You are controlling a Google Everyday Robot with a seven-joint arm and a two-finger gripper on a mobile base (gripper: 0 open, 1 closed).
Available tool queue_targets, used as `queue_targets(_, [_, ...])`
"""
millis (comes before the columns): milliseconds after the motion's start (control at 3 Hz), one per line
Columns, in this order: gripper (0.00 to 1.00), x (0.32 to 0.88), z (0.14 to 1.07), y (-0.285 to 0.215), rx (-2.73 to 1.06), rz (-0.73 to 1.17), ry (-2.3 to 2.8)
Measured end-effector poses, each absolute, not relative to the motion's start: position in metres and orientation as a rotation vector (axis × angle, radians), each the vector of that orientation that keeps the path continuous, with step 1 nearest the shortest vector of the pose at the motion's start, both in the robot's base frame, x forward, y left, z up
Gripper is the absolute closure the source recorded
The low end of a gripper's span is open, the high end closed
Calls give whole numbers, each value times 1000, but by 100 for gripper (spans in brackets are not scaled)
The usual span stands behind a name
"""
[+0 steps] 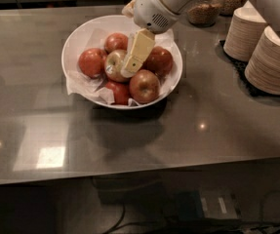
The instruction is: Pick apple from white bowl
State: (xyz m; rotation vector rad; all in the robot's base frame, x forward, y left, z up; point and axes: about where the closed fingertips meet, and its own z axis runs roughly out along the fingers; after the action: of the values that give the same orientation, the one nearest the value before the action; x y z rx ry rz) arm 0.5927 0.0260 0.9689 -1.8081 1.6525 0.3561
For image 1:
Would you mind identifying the stack paper plates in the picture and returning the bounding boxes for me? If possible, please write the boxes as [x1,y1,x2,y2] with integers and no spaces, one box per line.
[223,1,268,62]
[245,26,280,96]

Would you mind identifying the dark box under table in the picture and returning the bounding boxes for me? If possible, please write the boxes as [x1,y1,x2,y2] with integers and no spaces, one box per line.
[175,190,241,223]

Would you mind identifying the back stack paper plates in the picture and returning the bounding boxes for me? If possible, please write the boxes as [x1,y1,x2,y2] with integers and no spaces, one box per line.
[223,1,268,62]

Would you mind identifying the yellow-green apple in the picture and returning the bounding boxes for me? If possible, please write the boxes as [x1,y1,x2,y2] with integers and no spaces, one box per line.
[104,50,129,83]

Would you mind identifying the red apple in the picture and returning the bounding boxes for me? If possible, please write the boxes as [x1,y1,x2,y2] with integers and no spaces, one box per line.
[105,81,130,105]
[104,32,128,53]
[78,48,107,79]
[144,46,174,77]

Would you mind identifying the red-gold apple front right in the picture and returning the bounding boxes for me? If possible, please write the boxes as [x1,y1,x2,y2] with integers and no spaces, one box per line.
[129,69,160,103]

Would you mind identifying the black mat under plates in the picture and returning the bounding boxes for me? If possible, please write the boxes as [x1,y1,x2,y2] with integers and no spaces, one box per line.
[227,47,280,97]

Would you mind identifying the red apple top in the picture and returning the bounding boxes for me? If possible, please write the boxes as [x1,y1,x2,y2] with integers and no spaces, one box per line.
[104,32,128,53]

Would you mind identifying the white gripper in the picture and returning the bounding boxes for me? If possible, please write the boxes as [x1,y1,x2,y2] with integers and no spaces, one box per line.
[121,0,179,78]

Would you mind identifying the white paper liner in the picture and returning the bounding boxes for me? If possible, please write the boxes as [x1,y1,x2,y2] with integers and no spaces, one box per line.
[65,28,177,107]

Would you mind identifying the black cable left floor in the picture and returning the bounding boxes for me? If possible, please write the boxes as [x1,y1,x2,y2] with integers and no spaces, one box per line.
[101,202,127,234]

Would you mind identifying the red apple right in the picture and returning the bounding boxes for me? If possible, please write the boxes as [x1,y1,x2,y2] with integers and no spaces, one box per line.
[144,46,174,77]

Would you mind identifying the red apple far left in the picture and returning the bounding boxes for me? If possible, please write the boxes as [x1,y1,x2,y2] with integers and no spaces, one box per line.
[78,48,107,79]

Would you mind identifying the red apple front bottom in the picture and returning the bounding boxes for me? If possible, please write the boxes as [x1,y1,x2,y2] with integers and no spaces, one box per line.
[105,81,130,105]

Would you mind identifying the white ceramic bowl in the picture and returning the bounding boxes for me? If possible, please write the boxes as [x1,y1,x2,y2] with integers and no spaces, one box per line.
[60,15,183,110]

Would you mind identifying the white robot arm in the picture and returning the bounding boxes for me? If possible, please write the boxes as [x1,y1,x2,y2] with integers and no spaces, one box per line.
[121,0,280,78]

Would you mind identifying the front stack paper plates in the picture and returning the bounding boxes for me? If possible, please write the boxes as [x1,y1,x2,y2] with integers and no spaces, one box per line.
[245,26,280,96]

